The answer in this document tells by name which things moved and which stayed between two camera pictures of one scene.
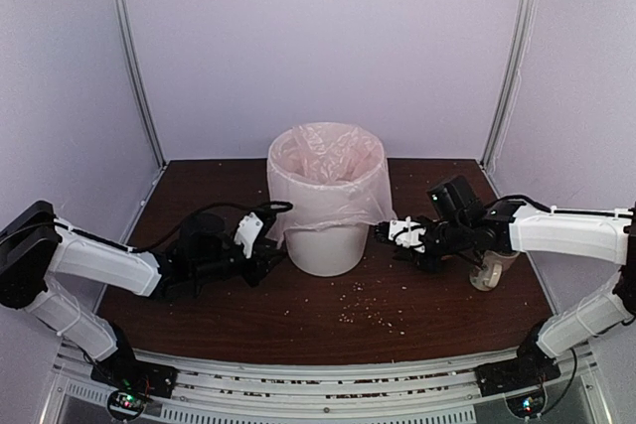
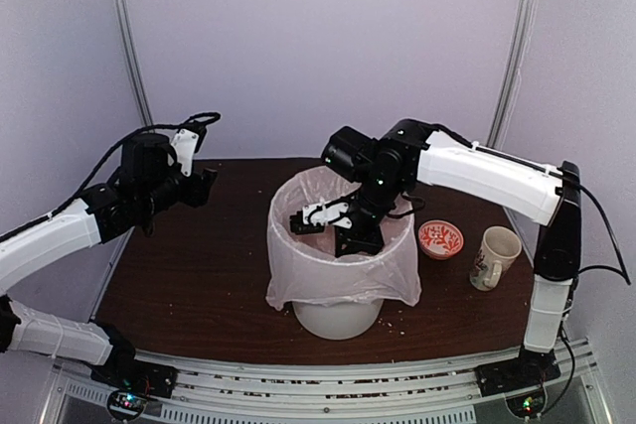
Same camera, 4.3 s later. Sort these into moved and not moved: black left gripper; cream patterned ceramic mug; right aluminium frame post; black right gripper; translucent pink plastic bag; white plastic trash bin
Moved: black right gripper; white plastic trash bin; translucent pink plastic bag; black left gripper
Not moved: cream patterned ceramic mug; right aluminium frame post
